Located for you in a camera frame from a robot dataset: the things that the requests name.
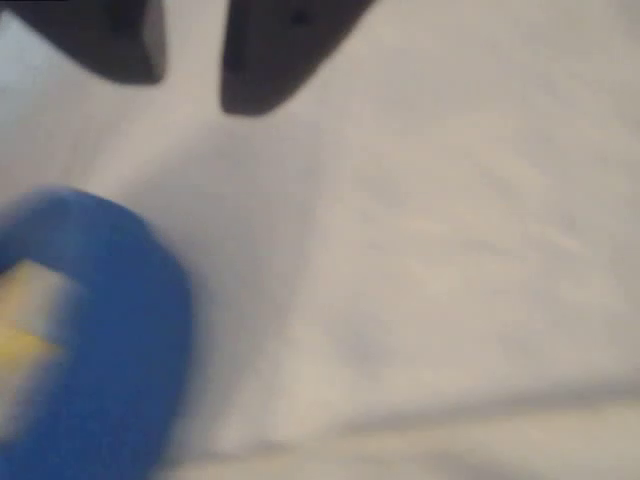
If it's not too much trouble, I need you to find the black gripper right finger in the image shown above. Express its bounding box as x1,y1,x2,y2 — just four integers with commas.
220,0,381,117

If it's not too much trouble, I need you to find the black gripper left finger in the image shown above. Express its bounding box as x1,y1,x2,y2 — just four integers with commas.
0,0,167,85

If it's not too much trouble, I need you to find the blue plastic bowl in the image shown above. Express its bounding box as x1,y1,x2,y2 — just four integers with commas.
0,184,195,480

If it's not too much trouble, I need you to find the plain white cloth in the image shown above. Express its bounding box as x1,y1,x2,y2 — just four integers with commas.
0,0,640,480

